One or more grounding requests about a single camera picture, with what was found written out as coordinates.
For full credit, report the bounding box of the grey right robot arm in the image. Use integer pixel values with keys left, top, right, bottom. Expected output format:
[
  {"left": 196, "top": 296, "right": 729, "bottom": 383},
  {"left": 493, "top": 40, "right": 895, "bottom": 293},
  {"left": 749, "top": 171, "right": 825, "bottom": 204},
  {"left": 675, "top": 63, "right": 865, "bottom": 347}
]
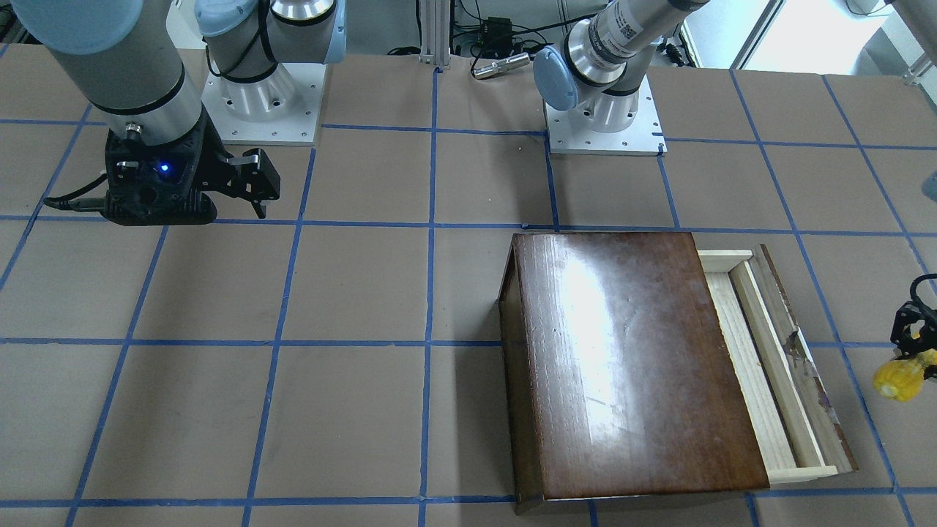
[{"left": 11, "top": 1, "right": 347, "bottom": 226}]

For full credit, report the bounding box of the silver metal cylinder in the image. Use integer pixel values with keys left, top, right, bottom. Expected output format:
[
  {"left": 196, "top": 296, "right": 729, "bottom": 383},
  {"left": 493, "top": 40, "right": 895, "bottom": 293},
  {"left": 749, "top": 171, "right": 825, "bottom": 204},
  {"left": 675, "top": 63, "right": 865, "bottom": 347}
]
[{"left": 471, "top": 53, "right": 531, "bottom": 81}]

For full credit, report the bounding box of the dark brown wooden cabinet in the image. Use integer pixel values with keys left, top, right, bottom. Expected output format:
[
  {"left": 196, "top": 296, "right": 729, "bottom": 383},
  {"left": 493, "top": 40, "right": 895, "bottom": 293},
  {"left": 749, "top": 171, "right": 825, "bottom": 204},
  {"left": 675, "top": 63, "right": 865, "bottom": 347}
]
[{"left": 496, "top": 231, "right": 769, "bottom": 515}]

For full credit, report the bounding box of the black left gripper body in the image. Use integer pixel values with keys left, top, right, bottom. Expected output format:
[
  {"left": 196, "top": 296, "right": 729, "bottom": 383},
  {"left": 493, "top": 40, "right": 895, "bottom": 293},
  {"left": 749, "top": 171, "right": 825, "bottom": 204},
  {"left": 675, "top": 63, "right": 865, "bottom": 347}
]
[{"left": 890, "top": 274, "right": 936, "bottom": 359}]

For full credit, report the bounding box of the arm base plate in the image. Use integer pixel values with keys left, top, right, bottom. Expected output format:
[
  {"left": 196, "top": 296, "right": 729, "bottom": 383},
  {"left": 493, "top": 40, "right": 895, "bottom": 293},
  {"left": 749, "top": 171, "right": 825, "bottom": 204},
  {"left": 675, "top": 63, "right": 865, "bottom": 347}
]
[
  {"left": 543, "top": 77, "right": 667, "bottom": 157},
  {"left": 201, "top": 63, "right": 329, "bottom": 146}
]

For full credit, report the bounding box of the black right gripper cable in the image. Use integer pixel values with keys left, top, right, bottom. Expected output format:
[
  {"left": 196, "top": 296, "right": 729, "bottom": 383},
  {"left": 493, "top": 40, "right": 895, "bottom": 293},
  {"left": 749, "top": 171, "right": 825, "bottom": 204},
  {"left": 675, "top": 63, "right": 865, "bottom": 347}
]
[{"left": 42, "top": 173, "right": 111, "bottom": 213}]

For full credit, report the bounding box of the light wooden drawer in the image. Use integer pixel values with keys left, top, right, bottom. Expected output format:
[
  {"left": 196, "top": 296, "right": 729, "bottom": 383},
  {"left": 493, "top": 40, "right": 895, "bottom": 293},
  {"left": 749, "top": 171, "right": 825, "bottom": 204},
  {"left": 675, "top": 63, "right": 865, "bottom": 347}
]
[{"left": 698, "top": 244, "right": 858, "bottom": 487}]

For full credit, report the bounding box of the aluminium frame post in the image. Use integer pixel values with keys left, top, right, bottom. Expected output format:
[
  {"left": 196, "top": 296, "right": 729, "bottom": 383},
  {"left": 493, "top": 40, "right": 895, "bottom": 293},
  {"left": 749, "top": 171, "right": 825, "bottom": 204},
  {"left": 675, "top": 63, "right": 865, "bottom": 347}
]
[{"left": 416, "top": 0, "right": 452, "bottom": 72}]

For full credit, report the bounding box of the black power adapter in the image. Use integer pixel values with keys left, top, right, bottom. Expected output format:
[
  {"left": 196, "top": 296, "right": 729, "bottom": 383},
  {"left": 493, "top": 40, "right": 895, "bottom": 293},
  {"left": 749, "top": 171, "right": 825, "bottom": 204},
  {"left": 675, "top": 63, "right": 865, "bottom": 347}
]
[{"left": 479, "top": 16, "right": 513, "bottom": 45}]

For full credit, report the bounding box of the yellow corn cob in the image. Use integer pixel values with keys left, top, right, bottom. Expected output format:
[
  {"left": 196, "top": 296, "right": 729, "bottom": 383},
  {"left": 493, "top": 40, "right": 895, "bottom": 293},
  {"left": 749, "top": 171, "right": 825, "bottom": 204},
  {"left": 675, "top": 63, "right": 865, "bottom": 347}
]
[{"left": 873, "top": 349, "right": 936, "bottom": 403}]

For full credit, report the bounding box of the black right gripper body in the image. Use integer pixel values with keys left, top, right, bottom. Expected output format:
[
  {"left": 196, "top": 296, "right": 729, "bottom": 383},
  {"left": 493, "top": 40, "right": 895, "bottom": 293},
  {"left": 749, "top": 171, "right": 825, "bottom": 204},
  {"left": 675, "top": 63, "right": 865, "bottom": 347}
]
[{"left": 102, "top": 117, "right": 281, "bottom": 226}]

